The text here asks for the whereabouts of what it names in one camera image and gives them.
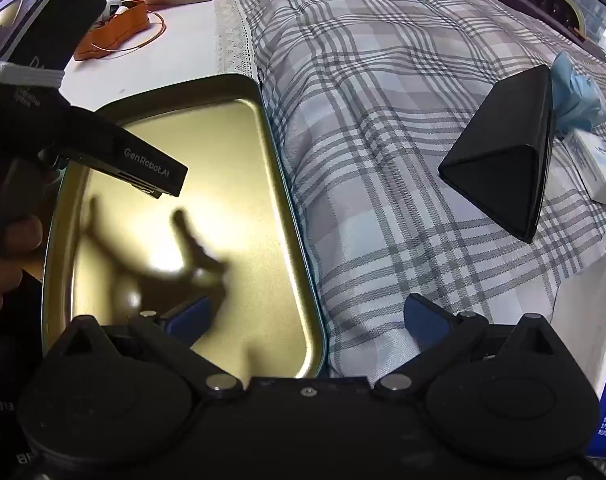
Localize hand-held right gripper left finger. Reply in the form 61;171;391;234
48;295;245;401

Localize white tissue pack blue swoosh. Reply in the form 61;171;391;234
562;129;606;206

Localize person's left hand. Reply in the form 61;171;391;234
0;212;45;318

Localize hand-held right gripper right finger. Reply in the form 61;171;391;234
373;293;568;397

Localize light blue cloth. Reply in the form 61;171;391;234
550;51;606;133

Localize orange leather pouch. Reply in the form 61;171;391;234
73;0;152;61

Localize black triangular glasses case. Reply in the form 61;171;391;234
437;64;556;245

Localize blue tissue packet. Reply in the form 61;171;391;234
550;250;606;459

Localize grey plaid blanket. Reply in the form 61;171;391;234
230;0;606;379

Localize gold metal tin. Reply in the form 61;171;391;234
40;74;329;380

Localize white lace tablecloth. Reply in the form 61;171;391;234
60;0;262;111

